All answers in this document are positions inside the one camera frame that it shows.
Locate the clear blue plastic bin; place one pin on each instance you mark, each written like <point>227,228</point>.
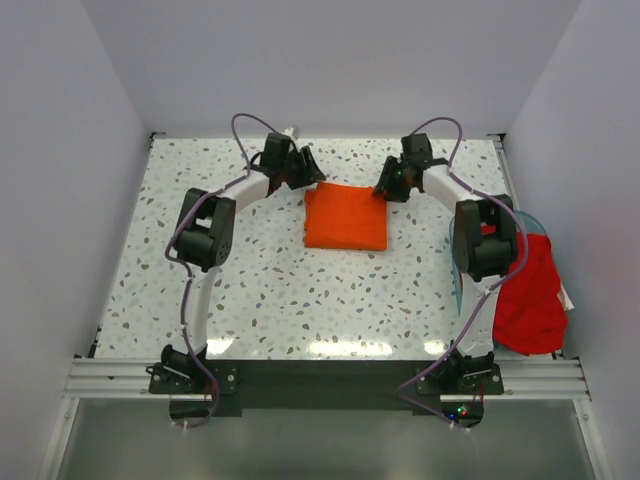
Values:
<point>530,222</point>

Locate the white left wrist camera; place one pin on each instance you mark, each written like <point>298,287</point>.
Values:
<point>293,132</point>

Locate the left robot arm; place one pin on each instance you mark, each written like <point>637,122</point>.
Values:
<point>202,240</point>

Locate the orange t shirt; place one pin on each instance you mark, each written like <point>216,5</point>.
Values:
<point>343,217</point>

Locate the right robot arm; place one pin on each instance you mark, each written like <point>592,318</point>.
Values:
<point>484,245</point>

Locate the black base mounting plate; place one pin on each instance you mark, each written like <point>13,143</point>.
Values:
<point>228,388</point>

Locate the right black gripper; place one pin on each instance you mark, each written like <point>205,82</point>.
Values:
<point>386,183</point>

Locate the red t shirt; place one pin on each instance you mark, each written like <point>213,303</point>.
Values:
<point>553,320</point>

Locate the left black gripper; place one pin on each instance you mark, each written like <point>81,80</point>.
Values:
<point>310,173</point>

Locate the white paper sheet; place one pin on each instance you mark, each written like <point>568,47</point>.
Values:
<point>565,299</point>

